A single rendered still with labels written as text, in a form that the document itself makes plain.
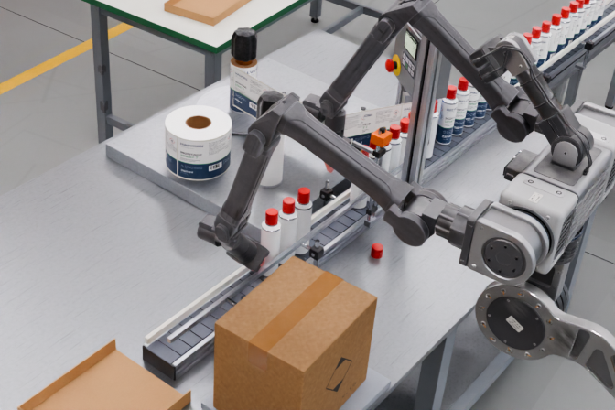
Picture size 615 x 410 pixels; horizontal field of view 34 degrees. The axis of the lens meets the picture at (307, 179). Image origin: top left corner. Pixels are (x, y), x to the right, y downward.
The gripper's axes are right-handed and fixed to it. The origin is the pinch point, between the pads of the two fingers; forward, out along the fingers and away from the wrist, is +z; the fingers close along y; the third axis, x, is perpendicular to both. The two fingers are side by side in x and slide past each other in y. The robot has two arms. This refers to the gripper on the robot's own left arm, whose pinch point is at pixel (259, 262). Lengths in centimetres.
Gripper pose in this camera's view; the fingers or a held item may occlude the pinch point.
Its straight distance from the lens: 268.5
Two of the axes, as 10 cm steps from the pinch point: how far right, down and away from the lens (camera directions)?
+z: 3.2, 3.6, 8.8
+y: -7.9, -4.1, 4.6
